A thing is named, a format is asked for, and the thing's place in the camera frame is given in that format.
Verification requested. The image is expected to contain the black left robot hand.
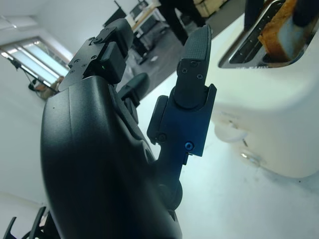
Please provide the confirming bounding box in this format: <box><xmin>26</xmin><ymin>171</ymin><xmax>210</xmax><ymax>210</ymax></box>
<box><xmin>39</xmin><ymin>18</ymin><xmax>217</xmax><ymax>239</ymax></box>

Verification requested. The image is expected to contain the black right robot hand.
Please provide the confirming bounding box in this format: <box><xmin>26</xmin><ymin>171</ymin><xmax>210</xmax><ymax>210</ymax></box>
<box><xmin>244</xmin><ymin>0</ymin><xmax>319</xmax><ymax>62</ymax></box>

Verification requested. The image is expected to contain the browned toast slice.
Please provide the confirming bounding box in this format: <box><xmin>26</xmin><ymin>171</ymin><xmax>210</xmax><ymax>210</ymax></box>
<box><xmin>258</xmin><ymin>0</ymin><xmax>312</xmax><ymax>63</ymax></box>

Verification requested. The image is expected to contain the person in tan clothes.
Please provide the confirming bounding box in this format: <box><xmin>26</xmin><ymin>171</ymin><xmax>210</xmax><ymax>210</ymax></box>
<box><xmin>34</xmin><ymin>76</ymin><xmax>66</xmax><ymax>100</ymax></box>

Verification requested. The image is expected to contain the white two-slot toaster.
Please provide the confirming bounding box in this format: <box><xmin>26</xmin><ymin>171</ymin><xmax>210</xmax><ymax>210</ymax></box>
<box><xmin>210</xmin><ymin>0</ymin><xmax>319</xmax><ymax>179</ymax></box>

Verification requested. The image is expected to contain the white toaster lever knob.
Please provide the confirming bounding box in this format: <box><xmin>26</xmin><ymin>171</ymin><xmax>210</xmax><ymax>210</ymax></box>
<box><xmin>213</xmin><ymin>111</ymin><xmax>249</xmax><ymax>147</ymax></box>

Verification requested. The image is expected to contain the person in black trousers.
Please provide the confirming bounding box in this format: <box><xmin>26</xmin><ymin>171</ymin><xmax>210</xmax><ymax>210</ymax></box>
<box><xmin>158</xmin><ymin>0</ymin><xmax>207</xmax><ymax>47</ymax></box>

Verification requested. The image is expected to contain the window with blinds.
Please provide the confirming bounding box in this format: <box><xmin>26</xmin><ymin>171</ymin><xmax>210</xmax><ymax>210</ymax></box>
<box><xmin>0</xmin><ymin>36</ymin><xmax>73</xmax><ymax>87</ymax></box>

